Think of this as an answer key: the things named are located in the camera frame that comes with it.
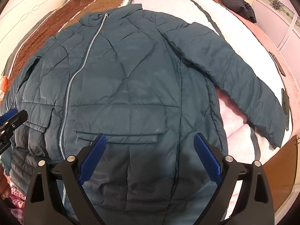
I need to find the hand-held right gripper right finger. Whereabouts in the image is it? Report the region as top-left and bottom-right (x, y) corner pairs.
(193, 132), (275, 225)

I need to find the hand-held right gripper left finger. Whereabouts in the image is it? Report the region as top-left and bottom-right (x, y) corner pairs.
(25, 133), (108, 225)

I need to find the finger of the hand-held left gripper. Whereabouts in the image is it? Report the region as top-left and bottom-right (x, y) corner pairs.
(0, 109), (29, 134)

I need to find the teal quilted puffer jacket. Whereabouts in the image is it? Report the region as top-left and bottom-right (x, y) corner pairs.
(0, 4), (287, 225)

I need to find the person's left hand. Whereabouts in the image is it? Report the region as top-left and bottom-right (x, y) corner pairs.
(0, 166), (11, 200)

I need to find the pink plaid clothing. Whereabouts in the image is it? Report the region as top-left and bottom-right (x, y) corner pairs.
(7, 186), (27, 225)

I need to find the black flat device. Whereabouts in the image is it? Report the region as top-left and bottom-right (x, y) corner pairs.
(281, 88), (290, 132)

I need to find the white padded headboard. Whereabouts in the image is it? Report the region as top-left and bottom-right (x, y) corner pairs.
(0, 0), (78, 59)

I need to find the black flat phone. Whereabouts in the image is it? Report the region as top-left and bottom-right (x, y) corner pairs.
(268, 51), (287, 77)

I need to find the salmon pink bed sheet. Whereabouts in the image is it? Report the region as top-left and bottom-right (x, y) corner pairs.
(208, 0), (296, 132)

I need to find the brown pink patchwork blanket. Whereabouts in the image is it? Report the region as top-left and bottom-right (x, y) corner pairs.
(5, 0), (285, 225)

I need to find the black puffer jacket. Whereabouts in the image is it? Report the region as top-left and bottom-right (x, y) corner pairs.
(212, 0), (257, 24)

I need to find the pink ornamented wardrobe door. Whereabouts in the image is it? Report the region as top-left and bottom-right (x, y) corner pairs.
(248, 0), (300, 59)

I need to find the wooden bed frame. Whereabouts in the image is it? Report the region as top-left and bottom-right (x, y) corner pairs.
(274, 135), (300, 218)

